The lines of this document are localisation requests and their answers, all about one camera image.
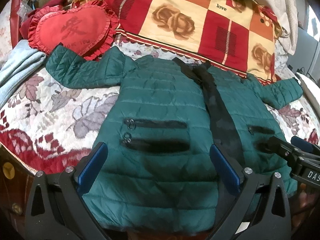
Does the red heart-shaped ruffled pillow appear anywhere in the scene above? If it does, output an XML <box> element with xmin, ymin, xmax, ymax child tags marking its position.
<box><xmin>28</xmin><ymin>0</ymin><xmax>119</xmax><ymax>60</ymax></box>

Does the green quilted puffer jacket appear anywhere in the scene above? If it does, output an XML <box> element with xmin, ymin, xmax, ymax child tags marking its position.
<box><xmin>46</xmin><ymin>45</ymin><xmax>303</xmax><ymax>234</ymax></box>

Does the small-flower white bed sheet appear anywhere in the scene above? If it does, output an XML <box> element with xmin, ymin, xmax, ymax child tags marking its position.
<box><xmin>113</xmin><ymin>34</ymin><xmax>253</xmax><ymax>75</ymax></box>

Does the dark red garment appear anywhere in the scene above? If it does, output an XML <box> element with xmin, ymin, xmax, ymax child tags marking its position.
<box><xmin>19</xmin><ymin>0</ymin><xmax>73</xmax><ymax>40</ymax></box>

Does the red yellow checkered rose quilt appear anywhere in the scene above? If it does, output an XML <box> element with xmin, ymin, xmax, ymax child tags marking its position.
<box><xmin>72</xmin><ymin>0</ymin><xmax>284</xmax><ymax>86</ymax></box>

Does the light blue folded cloth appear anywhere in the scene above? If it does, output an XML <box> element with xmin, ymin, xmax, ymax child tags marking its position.
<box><xmin>1</xmin><ymin>40</ymin><xmax>47</xmax><ymax>108</ymax></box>

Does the white floral red-bordered blanket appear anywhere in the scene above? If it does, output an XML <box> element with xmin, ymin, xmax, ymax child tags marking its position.
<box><xmin>1</xmin><ymin>69</ymin><xmax>119</xmax><ymax>174</ymax></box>

